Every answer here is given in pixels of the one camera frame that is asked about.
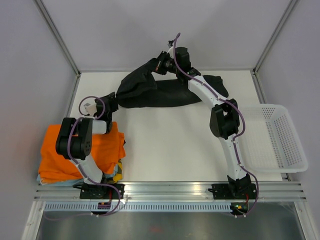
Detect white slotted cable duct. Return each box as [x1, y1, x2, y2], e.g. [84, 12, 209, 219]
[44, 201, 232, 213]

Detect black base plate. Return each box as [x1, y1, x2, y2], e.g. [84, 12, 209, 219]
[207, 183, 258, 200]
[78, 183, 125, 200]

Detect orange folded garment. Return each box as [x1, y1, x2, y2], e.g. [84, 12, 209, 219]
[38, 121, 126, 184]

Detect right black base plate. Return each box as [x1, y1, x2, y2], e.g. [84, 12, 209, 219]
[207, 183, 258, 200]

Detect white perforated plastic basket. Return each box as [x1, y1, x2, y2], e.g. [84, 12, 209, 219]
[239, 104, 309, 173]

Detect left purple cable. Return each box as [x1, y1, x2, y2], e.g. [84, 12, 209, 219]
[44, 96, 126, 221]

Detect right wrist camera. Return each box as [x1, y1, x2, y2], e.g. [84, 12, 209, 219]
[167, 39, 176, 59]

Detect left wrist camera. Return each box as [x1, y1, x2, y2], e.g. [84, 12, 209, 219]
[83, 103, 98, 119]

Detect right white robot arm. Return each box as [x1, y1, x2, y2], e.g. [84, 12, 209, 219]
[155, 47, 252, 198]

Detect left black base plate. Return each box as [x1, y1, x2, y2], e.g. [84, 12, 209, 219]
[78, 183, 125, 200]

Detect aluminium rail beam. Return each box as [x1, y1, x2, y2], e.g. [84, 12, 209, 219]
[33, 181, 307, 202]

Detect purple cable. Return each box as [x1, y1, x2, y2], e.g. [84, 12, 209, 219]
[172, 32, 260, 218]
[44, 96, 126, 221]

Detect left aluminium frame post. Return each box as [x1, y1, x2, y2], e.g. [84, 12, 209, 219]
[33, 0, 81, 76]

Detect light blue folded garment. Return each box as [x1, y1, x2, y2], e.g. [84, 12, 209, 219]
[36, 173, 123, 187]

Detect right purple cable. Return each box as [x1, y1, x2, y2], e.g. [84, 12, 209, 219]
[172, 32, 260, 218]

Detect aluminium frame post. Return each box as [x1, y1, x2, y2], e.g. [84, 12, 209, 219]
[251, 0, 300, 75]
[33, 0, 81, 76]

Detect yellow black patterned garment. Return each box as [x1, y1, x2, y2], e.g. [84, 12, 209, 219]
[111, 159, 123, 183]

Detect right aluminium frame post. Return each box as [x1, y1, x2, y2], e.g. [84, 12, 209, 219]
[251, 0, 300, 75]

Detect black trousers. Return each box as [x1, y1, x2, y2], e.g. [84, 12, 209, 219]
[116, 57, 230, 109]

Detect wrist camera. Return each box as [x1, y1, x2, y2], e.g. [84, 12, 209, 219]
[167, 39, 176, 59]
[83, 103, 98, 119]

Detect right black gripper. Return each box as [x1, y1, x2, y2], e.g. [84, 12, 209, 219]
[145, 50, 180, 75]

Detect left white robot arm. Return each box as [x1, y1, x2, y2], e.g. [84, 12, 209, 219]
[55, 92, 119, 199]

